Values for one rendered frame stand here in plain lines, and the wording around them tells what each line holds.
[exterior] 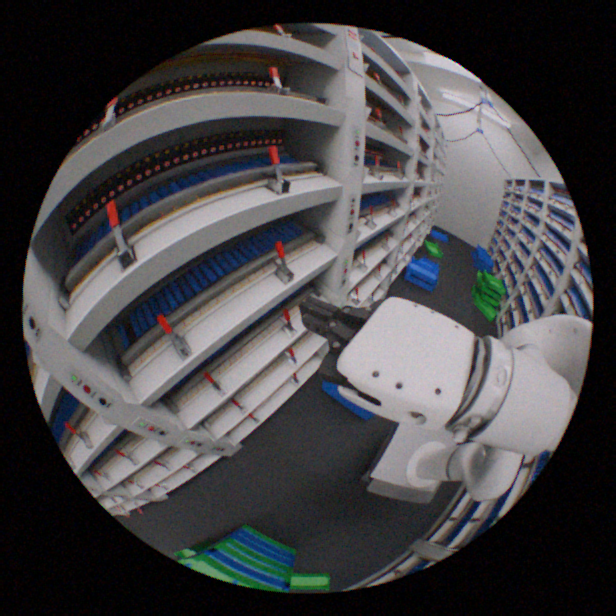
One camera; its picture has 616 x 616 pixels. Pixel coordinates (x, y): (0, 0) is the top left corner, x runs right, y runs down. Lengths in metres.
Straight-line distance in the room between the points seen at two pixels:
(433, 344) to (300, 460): 0.90
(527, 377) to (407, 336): 0.12
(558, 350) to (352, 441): 0.93
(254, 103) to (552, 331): 0.47
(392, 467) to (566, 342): 0.61
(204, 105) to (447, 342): 0.36
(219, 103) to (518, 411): 0.42
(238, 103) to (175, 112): 0.09
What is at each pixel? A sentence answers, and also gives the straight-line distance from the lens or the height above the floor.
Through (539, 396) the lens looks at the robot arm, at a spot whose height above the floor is 0.92.
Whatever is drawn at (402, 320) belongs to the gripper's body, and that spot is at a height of 0.88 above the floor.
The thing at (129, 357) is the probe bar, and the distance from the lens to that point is 0.41.
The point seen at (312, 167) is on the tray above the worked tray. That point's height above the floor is 0.95.
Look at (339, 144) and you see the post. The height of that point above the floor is 1.02.
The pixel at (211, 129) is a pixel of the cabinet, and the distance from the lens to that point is 0.50.
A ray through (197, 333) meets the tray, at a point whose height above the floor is 0.72.
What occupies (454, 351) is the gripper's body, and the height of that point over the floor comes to 0.89.
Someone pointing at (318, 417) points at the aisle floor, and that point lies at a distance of 1.01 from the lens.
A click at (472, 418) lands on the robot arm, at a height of 0.89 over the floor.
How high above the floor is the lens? 0.99
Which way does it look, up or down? 46 degrees down
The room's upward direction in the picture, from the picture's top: straight up
